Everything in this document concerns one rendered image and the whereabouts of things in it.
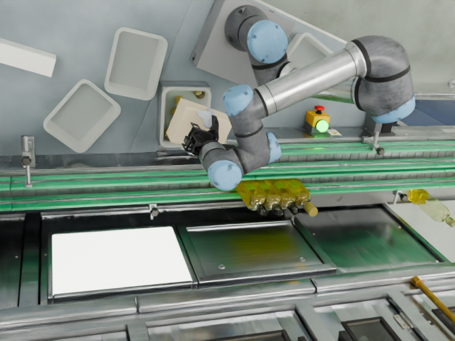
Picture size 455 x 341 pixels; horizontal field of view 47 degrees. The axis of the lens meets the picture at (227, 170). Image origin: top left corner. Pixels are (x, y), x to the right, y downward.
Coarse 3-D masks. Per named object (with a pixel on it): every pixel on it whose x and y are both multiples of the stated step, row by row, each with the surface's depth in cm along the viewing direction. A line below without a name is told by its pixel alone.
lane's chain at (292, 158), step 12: (300, 156) 203; (312, 156) 205; (324, 156) 206; (336, 156) 208; (348, 156) 210; (360, 156) 211; (372, 156) 213; (384, 156) 215; (396, 156) 217; (408, 156) 219; (420, 156) 220; (432, 156) 222; (444, 156) 224
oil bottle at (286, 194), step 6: (270, 180) 194; (276, 180) 195; (282, 180) 195; (276, 186) 190; (282, 186) 191; (282, 192) 186; (288, 192) 187; (282, 198) 184; (288, 198) 184; (294, 198) 185; (282, 204) 185
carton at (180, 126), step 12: (180, 108) 158; (192, 108) 155; (204, 108) 161; (180, 120) 156; (192, 120) 157; (228, 120) 160; (168, 132) 162; (180, 132) 157; (228, 132) 162; (180, 144) 159
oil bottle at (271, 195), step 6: (258, 180) 193; (264, 180) 194; (258, 186) 190; (264, 186) 189; (270, 186) 190; (264, 192) 185; (270, 192) 185; (276, 192) 186; (270, 198) 182; (276, 198) 183; (270, 204) 182
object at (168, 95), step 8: (168, 88) 180; (176, 88) 181; (184, 88) 182; (192, 88) 182; (200, 88) 183; (168, 96) 189; (176, 96) 190; (184, 96) 190; (192, 96) 191; (208, 96) 186; (168, 104) 190; (200, 104) 193; (208, 104) 187; (168, 112) 191; (160, 120) 185; (168, 120) 193; (160, 128) 186; (160, 136) 187; (168, 144) 189; (176, 144) 190
